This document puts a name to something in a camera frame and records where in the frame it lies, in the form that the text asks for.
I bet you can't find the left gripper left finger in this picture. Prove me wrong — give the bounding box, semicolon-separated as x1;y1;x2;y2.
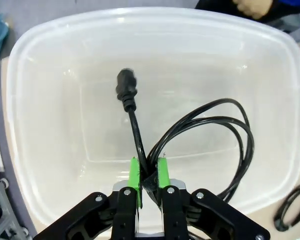
33;156;144;240

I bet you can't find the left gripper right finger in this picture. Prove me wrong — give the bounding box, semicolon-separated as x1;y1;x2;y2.
156;156;271;240

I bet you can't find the black power cable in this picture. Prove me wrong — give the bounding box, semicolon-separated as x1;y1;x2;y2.
114;67;255;210
273;184;300;232

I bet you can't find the clear plastic storage container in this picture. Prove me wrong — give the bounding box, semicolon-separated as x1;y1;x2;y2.
6;6;300;232

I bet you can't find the person's right hand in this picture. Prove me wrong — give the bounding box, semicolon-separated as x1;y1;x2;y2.
232;0;272;20

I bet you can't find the person in blue hoodie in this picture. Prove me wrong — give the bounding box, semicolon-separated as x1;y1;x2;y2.
194;0;300;32

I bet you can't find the grey wheeled cart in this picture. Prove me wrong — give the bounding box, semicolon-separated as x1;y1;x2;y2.
0;179;30;240

